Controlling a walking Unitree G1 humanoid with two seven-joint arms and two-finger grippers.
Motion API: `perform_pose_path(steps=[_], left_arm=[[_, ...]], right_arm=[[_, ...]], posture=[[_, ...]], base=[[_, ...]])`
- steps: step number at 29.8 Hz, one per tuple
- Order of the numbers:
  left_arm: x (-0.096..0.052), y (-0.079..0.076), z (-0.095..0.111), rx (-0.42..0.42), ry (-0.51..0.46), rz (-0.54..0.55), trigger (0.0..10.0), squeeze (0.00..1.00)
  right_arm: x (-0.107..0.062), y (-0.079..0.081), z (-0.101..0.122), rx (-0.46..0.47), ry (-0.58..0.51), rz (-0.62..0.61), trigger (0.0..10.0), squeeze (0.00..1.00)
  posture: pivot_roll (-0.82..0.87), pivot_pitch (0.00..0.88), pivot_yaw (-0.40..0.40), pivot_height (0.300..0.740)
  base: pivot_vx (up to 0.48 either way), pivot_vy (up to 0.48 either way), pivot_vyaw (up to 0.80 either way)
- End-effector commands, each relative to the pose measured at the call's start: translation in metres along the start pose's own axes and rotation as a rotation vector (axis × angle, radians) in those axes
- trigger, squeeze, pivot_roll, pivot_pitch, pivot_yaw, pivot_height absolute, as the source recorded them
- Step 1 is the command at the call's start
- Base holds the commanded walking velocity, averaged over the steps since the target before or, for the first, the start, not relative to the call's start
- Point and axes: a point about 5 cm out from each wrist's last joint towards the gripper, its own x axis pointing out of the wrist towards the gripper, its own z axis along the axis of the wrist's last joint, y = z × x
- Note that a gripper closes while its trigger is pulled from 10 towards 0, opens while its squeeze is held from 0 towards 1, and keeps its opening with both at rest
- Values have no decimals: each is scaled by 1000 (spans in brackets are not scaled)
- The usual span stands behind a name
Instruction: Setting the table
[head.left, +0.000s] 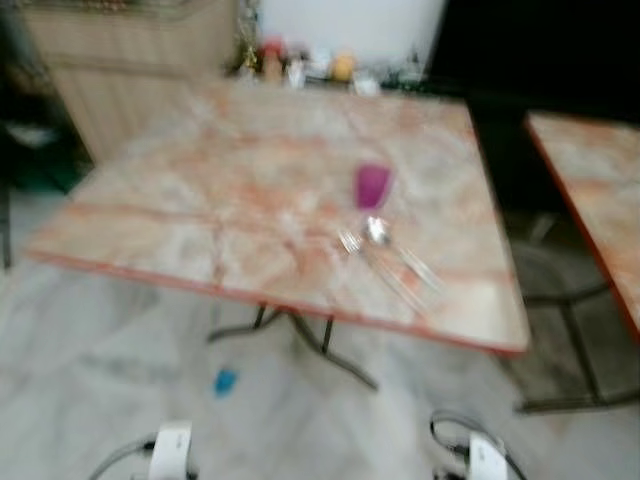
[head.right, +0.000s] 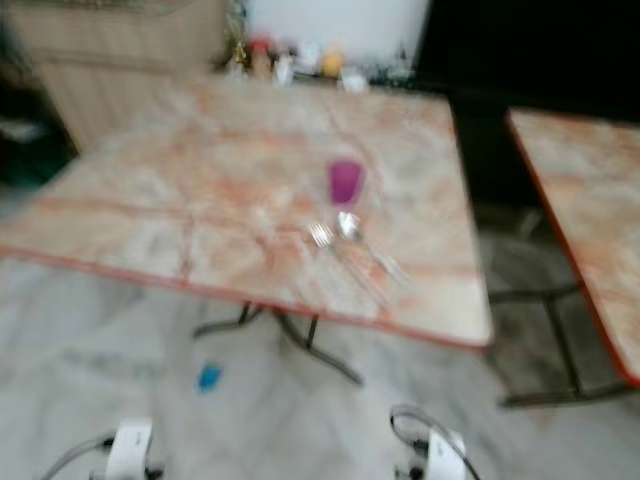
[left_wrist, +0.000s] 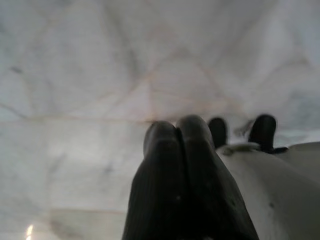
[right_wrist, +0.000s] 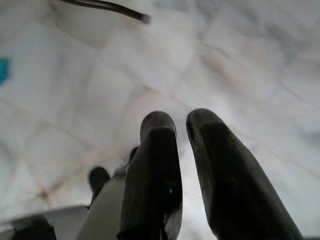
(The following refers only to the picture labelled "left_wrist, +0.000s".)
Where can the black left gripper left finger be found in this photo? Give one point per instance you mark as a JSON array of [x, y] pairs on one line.
[[157, 180]]

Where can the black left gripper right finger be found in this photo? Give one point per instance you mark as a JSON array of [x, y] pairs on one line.
[[202, 180]]

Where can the black robot foot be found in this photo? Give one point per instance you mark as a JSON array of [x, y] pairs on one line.
[[263, 131]]

